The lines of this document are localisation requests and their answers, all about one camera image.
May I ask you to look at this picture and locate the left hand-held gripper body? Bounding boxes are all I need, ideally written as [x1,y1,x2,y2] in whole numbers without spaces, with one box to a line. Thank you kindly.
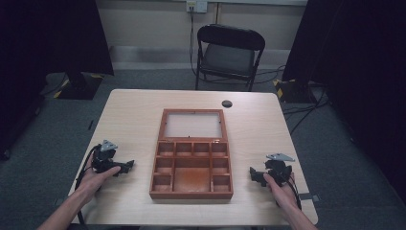
[91,139,120,175]

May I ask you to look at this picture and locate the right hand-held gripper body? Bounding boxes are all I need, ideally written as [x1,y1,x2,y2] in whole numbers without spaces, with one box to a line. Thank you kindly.
[263,152,296,188]

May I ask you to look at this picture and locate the wooden compartment box with lid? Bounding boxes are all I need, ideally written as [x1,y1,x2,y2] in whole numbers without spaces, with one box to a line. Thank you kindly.
[148,107,235,201]

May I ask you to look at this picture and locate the person's right hand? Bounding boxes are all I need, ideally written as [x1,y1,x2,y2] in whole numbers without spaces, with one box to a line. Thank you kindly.
[262,172,300,209]

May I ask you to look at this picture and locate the person's left hand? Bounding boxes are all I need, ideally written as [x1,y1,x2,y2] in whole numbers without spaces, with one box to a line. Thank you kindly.
[76,152,123,207]

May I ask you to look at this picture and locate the black stand base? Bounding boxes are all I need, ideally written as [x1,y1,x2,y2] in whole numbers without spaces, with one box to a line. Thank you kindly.
[272,78,318,104]
[56,72,105,101]

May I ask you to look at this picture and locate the black curtain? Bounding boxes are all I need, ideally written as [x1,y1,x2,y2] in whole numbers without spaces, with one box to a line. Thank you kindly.
[0,0,115,161]
[282,0,406,205]

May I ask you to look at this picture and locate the black folding chair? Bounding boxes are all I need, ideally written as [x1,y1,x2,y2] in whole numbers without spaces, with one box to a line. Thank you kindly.
[193,23,267,93]

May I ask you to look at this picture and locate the left hand-held gripper cable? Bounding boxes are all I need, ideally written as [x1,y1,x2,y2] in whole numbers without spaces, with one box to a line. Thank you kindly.
[74,144,102,226]

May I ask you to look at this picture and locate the hand-held gripper cable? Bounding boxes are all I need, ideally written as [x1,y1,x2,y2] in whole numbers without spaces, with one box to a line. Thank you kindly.
[285,172,303,212]
[74,144,102,226]

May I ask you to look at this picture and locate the right hand-held gripper cable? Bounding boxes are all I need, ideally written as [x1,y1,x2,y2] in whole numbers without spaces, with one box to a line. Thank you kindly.
[285,172,303,212]

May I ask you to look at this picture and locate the black floor cables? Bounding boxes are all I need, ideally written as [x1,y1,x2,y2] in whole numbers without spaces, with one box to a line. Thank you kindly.
[255,64,330,136]

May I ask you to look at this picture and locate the black wall socket cable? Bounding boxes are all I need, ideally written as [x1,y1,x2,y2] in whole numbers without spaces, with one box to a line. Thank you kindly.
[189,6,198,78]

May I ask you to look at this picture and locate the white wall socket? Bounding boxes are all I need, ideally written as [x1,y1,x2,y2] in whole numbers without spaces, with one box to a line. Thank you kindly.
[186,0,209,14]

